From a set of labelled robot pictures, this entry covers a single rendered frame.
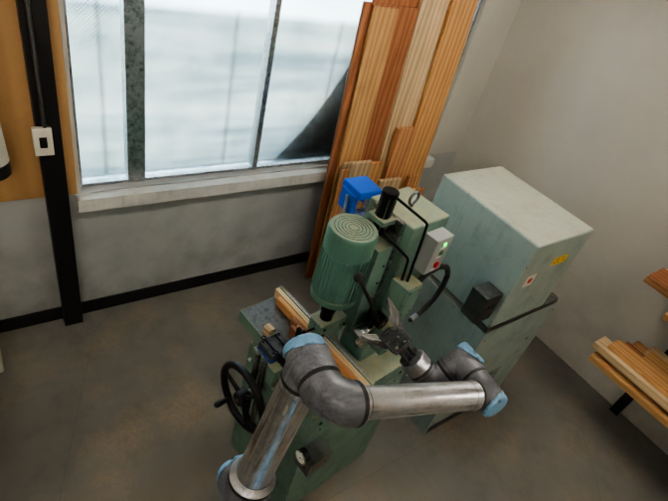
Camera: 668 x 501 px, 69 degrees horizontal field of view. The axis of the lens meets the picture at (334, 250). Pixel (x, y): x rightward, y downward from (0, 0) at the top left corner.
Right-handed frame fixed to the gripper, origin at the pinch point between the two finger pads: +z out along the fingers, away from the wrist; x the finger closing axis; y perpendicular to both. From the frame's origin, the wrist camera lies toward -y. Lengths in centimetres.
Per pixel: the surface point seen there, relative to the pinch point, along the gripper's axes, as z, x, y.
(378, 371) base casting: -36, 8, -48
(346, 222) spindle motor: 25.8, -15.4, -8.2
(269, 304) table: 15, 23, -60
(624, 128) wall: -60, -207, -103
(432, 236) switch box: 0.7, -36.8, -11.6
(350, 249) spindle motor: 19.5, -9.1, -1.0
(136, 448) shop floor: 0, 118, -102
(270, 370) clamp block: 1.9, 37.7, -26.4
